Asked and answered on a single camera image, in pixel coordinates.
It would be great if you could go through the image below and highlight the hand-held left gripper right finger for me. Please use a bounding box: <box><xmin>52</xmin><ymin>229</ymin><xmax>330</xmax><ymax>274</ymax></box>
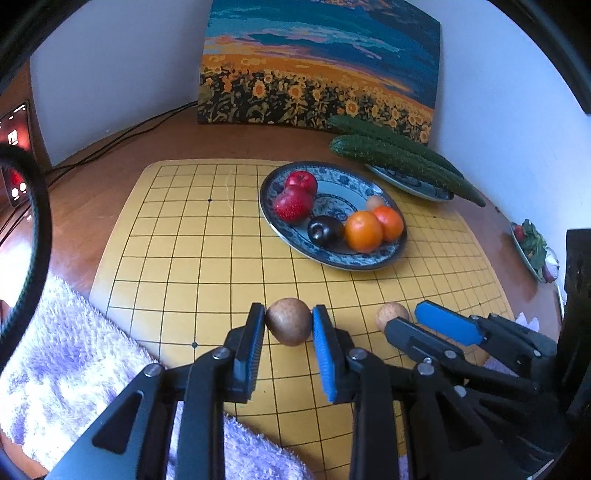
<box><xmin>312</xmin><ymin>305</ymin><xmax>513</xmax><ymax>480</ymax></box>

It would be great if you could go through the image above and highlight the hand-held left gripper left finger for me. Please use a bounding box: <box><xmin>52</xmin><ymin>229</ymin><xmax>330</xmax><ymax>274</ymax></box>
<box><xmin>44</xmin><ymin>302</ymin><xmax>266</xmax><ymax>480</ymax></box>

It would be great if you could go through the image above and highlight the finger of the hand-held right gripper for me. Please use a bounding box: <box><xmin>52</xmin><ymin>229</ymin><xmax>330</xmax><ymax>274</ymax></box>
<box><xmin>414</xmin><ymin>300</ymin><xmax>557</xmax><ymax>384</ymax></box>
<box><xmin>384</xmin><ymin>318</ymin><xmax>541</xmax><ymax>407</ymax></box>

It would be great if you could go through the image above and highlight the orange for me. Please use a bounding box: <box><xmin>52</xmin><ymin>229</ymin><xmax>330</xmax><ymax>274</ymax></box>
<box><xmin>345</xmin><ymin>210</ymin><xmax>385</xmax><ymax>254</ymax></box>
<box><xmin>372</xmin><ymin>205</ymin><xmax>405</xmax><ymax>243</ymax></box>

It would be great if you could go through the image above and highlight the dark purple plum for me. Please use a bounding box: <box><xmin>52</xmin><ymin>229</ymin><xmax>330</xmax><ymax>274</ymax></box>
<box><xmin>307</xmin><ymin>215</ymin><xmax>346</xmax><ymax>247</ymax></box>

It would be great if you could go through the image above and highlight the red apple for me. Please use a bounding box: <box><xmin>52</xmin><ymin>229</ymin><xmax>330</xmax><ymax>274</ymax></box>
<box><xmin>284</xmin><ymin>171</ymin><xmax>319</xmax><ymax>197</ymax></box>
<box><xmin>273</xmin><ymin>185</ymin><xmax>315</xmax><ymax>224</ymax></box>

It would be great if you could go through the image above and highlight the large blue patterned plate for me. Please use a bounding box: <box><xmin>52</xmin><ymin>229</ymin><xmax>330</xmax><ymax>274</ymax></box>
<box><xmin>259</xmin><ymin>161</ymin><xmax>408</xmax><ymax>272</ymax></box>

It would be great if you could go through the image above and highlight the plate of salad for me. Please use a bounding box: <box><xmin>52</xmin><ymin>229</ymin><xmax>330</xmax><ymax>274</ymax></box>
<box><xmin>510</xmin><ymin>219</ymin><xmax>561</xmax><ymax>283</ymax></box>

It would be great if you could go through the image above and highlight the yellow grid game board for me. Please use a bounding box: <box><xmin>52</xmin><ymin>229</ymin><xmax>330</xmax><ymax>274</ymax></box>
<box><xmin>90</xmin><ymin>159</ymin><xmax>517</xmax><ymax>480</ymax></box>

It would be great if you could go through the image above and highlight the small blue patterned plate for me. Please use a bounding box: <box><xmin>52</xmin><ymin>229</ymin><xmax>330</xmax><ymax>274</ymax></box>
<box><xmin>367</xmin><ymin>161</ymin><xmax>455</xmax><ymax>202</ymax></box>

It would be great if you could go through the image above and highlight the green cucumber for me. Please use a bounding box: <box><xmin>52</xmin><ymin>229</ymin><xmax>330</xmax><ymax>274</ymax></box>
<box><xmin>329</xmin><ymin>135</ymin><xmax>487</xmax><ymax>208</ymax></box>
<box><xmin>325</xmin><ymin>114</ymin><xmax>465</xmax><ymax>178</ymax></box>

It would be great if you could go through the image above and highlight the purple fluffy towel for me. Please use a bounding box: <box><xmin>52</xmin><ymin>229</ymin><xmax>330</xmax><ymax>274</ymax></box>
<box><xmin>0</xmin><ymin>272</ymin><xmax>541</xmax><ymax>480</ymax></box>

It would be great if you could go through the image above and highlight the sunflower field painting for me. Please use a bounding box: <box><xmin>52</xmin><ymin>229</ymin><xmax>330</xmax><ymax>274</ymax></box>
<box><xmin>196</xmin><ymin>0</ymin><xmax>443</xmax><ymax>145</ymax></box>

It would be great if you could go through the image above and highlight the black looped cable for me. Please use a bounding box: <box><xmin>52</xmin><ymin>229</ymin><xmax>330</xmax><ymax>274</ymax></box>
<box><xmin>0</xmin><ymin>143</ymin><xmax>52</xmax><ymax>370</ymax></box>

